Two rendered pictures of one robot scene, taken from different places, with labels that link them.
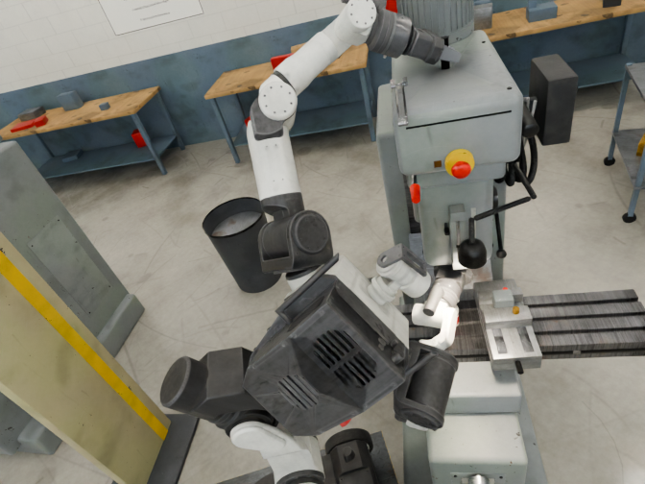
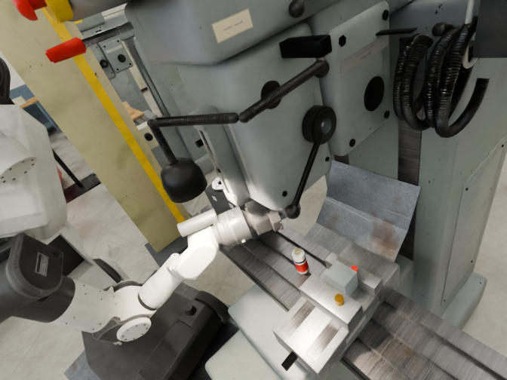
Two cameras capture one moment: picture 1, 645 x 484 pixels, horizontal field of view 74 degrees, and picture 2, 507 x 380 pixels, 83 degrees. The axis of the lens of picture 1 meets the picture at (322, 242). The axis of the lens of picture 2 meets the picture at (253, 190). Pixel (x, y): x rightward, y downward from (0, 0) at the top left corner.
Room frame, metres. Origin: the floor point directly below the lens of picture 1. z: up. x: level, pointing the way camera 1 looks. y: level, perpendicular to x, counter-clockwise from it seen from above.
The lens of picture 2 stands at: (0.57, -0.76, 1.71)
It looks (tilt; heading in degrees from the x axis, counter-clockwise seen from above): 36 degrees down; 46
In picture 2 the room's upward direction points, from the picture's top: 21 degrees counter-clockwise
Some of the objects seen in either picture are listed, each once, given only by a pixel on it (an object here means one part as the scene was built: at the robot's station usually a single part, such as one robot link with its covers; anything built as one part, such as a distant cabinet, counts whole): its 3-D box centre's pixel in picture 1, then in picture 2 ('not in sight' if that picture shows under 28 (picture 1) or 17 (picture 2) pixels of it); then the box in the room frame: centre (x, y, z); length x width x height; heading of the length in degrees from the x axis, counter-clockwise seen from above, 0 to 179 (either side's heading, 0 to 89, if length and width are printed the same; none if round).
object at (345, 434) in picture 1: (348, 447); (212, 307); (0.89, 0.14, 0.50); 0.20 x 0.05 x 0.20; 91
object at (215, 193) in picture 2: not in sight; (239, 204); (1.14, -0.07, 1.03); 0.22 x 0.12 x 0.20; 80
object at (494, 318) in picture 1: (506, 317); (329, 300); (0.90, -0.53, 1.02); 0.15 x 0.06 x 0.04; 75
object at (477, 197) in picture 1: (453, 206); (261, 120); (1.01, -0.41, 1.47); 0.21 x 0.19 x 0.32; 73
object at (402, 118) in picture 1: (400, 99); not in sight; (0.89, -0.25, 1.89); 0.24 x 0.04 x 0.01; 164
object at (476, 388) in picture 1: (461, 346); (313, 297); (1.00, -0.40, 0.79); 0.50 x 0.35 x 0.12; 163
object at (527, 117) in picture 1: (506, 90); not in sight; (0.99, -0.55, 1.79); 0.45 x 0.04 x 0.04; 163
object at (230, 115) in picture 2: (505, 206); (196, 120); (0.81, -0.46, 1.58); 0.17 x 0.01 x 0.01; 95
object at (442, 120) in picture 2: (505, 158); (425, 80); (1.20, -0.67, 1.45); 0.18 x 0.16 x 0.21; 163
